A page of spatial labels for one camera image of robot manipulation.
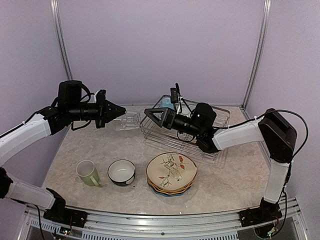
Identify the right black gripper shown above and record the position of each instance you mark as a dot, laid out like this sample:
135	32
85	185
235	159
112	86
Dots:
166	120

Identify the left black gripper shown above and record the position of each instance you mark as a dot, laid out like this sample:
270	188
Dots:
106	113

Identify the clear glass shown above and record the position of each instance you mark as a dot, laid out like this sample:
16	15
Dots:
129	121

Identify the beige plate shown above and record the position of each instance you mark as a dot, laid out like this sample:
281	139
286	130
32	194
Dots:
177	165

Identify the dark blue bowl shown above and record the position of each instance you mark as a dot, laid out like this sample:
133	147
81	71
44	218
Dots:
122	172

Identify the green mug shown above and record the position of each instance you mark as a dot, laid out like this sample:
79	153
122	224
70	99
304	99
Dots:
87	172

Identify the blue dotted plate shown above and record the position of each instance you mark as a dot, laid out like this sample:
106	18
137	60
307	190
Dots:
170	194

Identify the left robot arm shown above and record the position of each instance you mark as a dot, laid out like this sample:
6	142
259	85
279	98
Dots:
74	103

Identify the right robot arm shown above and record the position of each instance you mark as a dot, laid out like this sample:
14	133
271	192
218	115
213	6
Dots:
271	127

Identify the light blue faceted cup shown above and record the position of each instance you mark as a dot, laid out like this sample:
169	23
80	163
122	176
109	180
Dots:
166	103

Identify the metal wire dish rack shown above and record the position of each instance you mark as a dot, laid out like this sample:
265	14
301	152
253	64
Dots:
190	136

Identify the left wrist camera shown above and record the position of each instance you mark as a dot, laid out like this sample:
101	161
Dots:
100	96

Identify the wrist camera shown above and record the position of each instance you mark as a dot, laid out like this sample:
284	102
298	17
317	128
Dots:
175	94
100	96

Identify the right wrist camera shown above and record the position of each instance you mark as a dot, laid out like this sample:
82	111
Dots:
175	94

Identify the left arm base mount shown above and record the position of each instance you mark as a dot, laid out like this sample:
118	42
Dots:
67	216

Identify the left corner aluminium post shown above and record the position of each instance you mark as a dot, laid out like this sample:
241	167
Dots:
54	5

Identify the corner aluminium post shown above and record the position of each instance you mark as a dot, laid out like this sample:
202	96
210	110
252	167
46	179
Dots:
54	5
258	53

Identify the aluminium front rail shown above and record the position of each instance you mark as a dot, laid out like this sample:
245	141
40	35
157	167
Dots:
103	225

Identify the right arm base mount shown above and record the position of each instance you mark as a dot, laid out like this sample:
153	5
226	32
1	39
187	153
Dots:
255	216

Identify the right corner aluminium post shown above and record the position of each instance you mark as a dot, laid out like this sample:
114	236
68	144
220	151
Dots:
258	53

